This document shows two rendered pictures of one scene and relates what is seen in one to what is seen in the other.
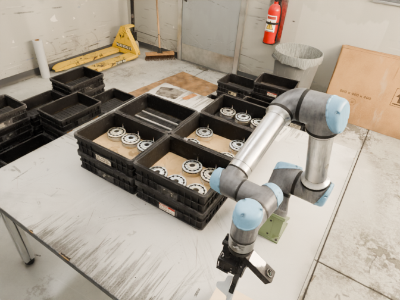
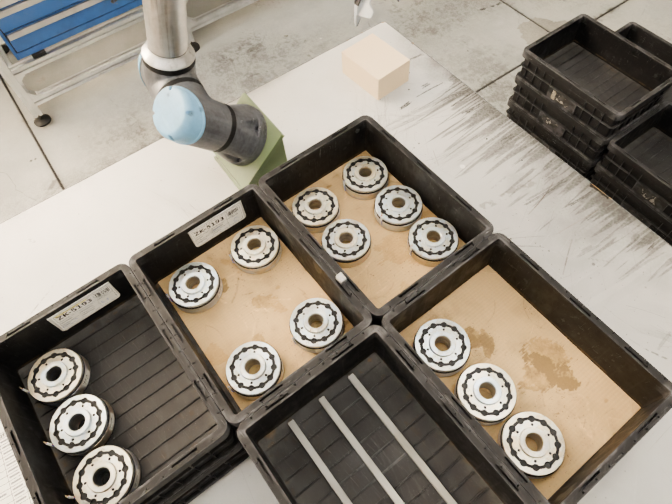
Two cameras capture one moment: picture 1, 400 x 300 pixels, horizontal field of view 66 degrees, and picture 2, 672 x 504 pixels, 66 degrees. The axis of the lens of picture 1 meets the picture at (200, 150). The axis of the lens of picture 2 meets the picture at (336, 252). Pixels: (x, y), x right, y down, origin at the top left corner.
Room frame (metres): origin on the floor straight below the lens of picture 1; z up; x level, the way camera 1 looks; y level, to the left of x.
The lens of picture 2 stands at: (1.69, 0.29, 1.78)
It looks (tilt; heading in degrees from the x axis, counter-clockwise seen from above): 60 degrees down; 209
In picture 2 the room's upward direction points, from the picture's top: 6 degrees counter-clockwise
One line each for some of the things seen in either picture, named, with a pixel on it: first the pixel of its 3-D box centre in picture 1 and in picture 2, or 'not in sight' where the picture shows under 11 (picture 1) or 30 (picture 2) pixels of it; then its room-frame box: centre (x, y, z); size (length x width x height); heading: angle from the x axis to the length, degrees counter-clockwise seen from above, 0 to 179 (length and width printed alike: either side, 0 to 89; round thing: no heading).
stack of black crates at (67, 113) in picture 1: (74, 128); not in sight; (2.15, 1.07, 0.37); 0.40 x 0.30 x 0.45; 150
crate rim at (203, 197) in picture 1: (185, 163); (371, 206); (1.14, 0.06, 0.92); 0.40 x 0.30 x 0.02; 61
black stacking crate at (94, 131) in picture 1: (122, 143); (514, 366); (1.33, 0.42, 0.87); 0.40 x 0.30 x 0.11; 61
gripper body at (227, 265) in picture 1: (235, 255); not in sight; (0.56, -0.13, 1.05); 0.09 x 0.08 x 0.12; 63
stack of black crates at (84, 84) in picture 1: (81, 97); not in sight; (2.70, 1.21, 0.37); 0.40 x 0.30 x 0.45; 150
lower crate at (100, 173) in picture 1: (124, 159); not in sight; (1.33, 0.42, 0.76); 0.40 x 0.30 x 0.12; 61
